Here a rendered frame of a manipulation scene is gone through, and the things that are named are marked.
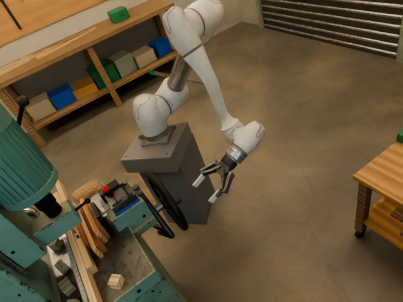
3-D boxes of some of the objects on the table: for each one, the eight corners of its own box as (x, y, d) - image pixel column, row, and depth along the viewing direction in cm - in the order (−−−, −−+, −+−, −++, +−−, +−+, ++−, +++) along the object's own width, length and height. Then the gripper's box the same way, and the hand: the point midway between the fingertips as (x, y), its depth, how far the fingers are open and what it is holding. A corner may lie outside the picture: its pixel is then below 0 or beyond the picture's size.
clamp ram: (126, 220, 111) (115, 205, 106) (108, 232, 109) (96, 218, 104) (117, 206, 118) (107, 192, 112) (101, 217, 116) (89, 203, 110)
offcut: (125, 279, 94) (120, 274, 92) (121, 290, 92) (116, 285, 90) (116, 278, 95) (111, 273, 93) (111, 289, 93) (107, 284, 91)
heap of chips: (102, 189, 129) (99, 184, 128) (75, 205, 126) (72, 201, 124) (96, 179, 135) (93, 175, 134) (71, 195, 132) (67, 190, 130)
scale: (85, 292, 88) (84, 292, 88) (81, 295, 88) (81, 295, 88) (53, 199, 124) (53, 199, 124) (50, 201, 124) (50, 201, 124)
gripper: (212, 144, 146) (183, 177, 145) (245, 168, 128) (213, 206, 127) (220, 151, 151) (192, 183, 150) (252, 175, 133) (221, 212, 132)
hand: (203, 192), depth 139 cm, fingers open, 13 cm apart
